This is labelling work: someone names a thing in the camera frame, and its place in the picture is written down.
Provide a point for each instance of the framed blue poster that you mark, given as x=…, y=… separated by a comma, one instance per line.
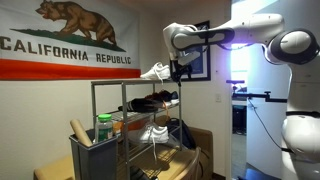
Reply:
x=201, y=70

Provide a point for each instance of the tan wooden board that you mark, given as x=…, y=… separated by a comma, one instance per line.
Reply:
x=53, y=170

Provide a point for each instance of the grey metal shoe rack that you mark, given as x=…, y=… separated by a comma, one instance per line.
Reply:
x=124, y=110

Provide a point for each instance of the black sandal with white stripes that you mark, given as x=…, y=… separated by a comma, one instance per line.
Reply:
x=141, y=105

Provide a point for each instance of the green capped bottle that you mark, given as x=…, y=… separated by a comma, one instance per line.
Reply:
x=104, y=130

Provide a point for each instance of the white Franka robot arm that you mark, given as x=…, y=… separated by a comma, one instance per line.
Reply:
x=253, y=26

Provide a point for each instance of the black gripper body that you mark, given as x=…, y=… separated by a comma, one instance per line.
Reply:
x=181, y=68

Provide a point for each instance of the tan cardboard box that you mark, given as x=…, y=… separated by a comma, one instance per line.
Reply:
x=203, y=146

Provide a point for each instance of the grey plastic bin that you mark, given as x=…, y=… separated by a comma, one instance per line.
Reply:
x=93, y=160

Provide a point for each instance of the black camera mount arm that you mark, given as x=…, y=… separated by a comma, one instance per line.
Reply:
x=260, y=96

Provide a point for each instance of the cardboard tube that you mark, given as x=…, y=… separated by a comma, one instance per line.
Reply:
x=81, y=132

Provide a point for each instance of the California Republic flag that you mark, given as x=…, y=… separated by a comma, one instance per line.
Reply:
x=66, y=70

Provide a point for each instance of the navy bag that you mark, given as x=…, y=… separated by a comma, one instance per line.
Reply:
x=183, y=133

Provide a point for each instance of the light wood panel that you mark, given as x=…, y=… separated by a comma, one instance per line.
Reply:
x=170, y=166

